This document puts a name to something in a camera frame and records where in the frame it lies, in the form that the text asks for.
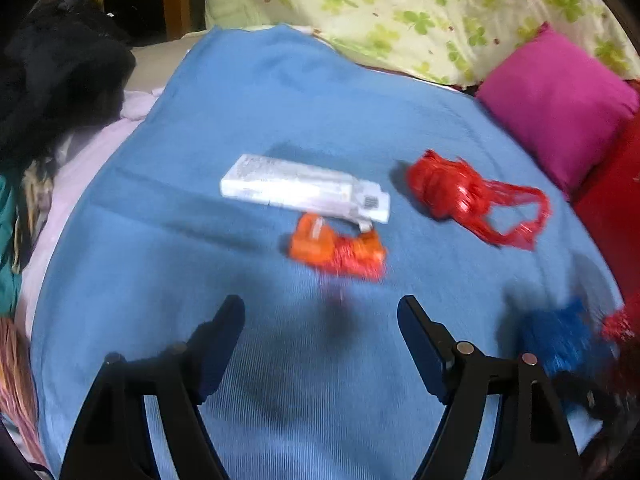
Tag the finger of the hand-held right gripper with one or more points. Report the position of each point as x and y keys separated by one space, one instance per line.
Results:
x=590 y=400

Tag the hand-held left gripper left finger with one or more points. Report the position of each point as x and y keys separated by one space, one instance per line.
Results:
x=220 y=345

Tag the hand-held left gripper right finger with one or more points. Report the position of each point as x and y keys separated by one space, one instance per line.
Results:
x=422 y=345

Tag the blue plastic bag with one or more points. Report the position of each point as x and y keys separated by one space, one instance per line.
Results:
x=565 y=335

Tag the red mesh plastic basket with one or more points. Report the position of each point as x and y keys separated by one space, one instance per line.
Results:
x=622 y=327

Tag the red orange snack wrapper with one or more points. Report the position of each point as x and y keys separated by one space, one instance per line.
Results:
x=320 y=245

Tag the knotted red plastic bag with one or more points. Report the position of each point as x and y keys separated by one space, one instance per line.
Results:
x=445 y=185

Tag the white long carton box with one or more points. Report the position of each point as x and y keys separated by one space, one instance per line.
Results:
x=290 y=185

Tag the blue towel blanket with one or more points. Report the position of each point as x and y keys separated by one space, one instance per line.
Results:
x=200 y=235

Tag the red paper shopping bag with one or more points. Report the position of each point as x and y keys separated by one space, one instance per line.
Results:
x=610 y=220

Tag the pink orange fringed scarf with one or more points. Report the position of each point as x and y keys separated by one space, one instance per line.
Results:
x=15 y=375

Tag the brown patterned scarf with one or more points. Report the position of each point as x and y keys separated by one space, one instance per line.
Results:
x=37 y=195

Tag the teal cloth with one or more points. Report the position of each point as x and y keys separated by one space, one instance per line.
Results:
x=7 y=240

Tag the pink pillow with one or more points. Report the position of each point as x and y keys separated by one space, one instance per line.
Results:
x=555 y=105

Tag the beige sofa cushion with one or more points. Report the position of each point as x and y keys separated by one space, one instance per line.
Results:
x=160 y=60

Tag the black clothes pile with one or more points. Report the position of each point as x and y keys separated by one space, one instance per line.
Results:
x=60 y=80

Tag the green clover print quilt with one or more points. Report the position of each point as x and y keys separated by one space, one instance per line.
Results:
x=400 y=5

